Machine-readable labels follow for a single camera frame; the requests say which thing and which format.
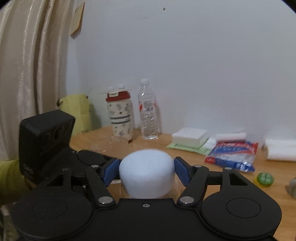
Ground yellow paper bag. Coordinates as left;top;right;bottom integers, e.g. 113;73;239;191
57;94;92;136

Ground green flat packet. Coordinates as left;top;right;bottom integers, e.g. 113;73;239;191
166;143;212;156

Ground black camera box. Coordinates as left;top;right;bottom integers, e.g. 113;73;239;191
18;110;75;184

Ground red white floral tumbler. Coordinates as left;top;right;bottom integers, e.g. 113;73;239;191
106;89;133;143

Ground small white folded tissues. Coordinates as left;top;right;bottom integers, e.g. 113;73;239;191
203;138;217;150

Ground white napkin stack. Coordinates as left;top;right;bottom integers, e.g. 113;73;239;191
171;128;209;148

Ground red blue floss bag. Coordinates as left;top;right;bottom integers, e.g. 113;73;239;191
205;142;258;173

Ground middle water bottle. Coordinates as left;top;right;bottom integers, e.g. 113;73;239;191
118;84;125;91

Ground grey crumpled cloth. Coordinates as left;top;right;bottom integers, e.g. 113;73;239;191
285;178;296;199

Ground rolled white tissue pack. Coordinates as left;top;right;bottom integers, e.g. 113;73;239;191
216;132;246;142

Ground tan wall tag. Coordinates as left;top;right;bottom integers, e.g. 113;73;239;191
70;2;85;37

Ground tall right water bottle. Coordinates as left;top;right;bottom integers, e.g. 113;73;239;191
138;79;159;140

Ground white paper roll back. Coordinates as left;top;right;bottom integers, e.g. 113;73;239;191
264;138;296;147

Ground frosted glass cup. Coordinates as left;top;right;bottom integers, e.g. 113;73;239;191
90;136;129;159

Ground white paper roll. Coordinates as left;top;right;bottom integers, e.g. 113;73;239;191
264;138;296;147
266;146;296;162

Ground white paper roll front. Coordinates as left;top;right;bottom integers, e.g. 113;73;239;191
266;146;296;162

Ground beige curtain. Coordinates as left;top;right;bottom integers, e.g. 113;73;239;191
1;1;73;161

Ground green bottle cap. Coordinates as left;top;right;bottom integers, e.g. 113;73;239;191
253;172;274;187

